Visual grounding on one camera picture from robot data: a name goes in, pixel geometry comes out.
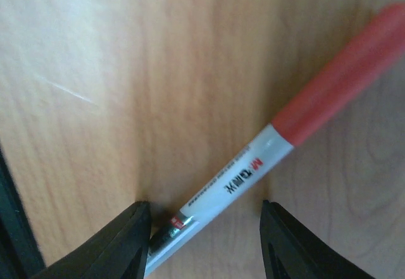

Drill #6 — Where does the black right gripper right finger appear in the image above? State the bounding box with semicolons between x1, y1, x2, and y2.
259;200;372;278

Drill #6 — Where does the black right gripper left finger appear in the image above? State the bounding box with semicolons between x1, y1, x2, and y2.
33;201;151;278

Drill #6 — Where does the red cap whiteboard marker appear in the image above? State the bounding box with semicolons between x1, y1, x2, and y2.
145;3;404;275

